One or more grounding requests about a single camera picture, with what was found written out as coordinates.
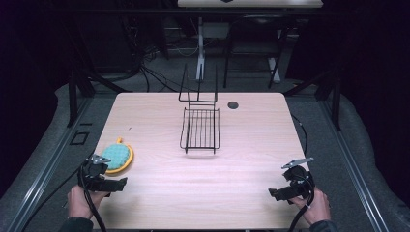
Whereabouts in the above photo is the person's right hand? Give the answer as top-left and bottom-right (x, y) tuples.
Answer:
(287, 188), (332, 226)

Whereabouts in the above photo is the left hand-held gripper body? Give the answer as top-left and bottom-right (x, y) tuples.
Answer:
(77, 154), (112, 191)

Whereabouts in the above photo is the black chair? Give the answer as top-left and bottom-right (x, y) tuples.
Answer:
(222, 13), (293, 90)

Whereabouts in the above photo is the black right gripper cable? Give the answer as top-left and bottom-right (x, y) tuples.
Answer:
(286, 175), (316, 232)

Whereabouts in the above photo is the person's left hand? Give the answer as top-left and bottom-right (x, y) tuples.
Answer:
(67, 185), (111, 220)

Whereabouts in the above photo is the aluminium floor rail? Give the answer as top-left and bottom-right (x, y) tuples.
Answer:
(5, 96), (95, 232)
(318, 99), (391, 232)

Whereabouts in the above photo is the yellow plate with teal sponge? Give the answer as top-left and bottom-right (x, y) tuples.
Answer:
(100, 136), (135, 175)

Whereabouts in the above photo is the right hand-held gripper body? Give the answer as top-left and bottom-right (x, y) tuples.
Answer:
(280, 157), (316, 198)

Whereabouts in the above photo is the black wire rack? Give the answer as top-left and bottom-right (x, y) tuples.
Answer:
(178, 63), (221, 155)

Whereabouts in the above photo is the thin black cable beside desk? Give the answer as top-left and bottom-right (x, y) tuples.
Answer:
(290, 113), (308, 157)

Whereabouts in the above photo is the black metal stand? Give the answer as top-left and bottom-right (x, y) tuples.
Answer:
(65, 30), (133, 129)
(282, 66), (343, 132)

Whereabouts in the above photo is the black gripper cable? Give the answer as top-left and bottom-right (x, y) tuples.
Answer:
(76, 159), (108, 232)
(286, 175), (316, 232)

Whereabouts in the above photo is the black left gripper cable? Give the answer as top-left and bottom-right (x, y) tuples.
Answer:
(76, 159), (108, 232)

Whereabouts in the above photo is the white background table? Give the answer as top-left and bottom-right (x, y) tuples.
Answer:
(177, 0), (324, 82)

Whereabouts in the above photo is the bundle of black cables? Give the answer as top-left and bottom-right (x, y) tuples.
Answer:
(120, 14), (198, 94)

